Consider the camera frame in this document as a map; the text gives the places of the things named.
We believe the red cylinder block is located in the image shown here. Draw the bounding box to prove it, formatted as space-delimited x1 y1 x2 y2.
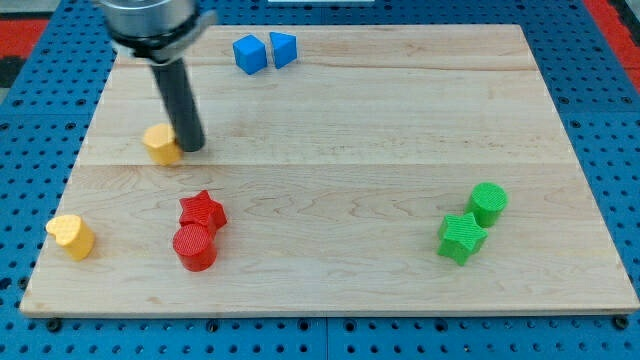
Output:
173 224 217 272

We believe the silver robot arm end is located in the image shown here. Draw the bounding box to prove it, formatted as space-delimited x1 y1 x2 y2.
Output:
95 0 218 66

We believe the green cylinder block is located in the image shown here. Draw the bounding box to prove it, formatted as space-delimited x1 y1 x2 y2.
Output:
465 182 508 228

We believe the green star block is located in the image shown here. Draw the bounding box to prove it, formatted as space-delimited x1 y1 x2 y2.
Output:
437 213 488 266

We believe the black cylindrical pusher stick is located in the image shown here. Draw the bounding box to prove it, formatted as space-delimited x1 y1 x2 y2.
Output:
151 59 205 152

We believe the blue triangle block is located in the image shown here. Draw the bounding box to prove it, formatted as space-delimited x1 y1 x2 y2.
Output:
269 32 298 69

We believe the red star block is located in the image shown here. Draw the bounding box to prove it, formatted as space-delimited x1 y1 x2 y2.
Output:
179 190 228 235

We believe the blue cube block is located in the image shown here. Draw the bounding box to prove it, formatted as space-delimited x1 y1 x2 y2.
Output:
232 34 268 75

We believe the yellow heart block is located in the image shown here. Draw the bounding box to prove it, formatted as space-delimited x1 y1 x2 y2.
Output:
45 214 95 261

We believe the yellow hexagon block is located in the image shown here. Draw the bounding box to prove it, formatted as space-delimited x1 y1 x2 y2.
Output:
142 123 183 166

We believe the wooden board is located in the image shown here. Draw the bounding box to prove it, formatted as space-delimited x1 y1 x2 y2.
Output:
20 25 639 318

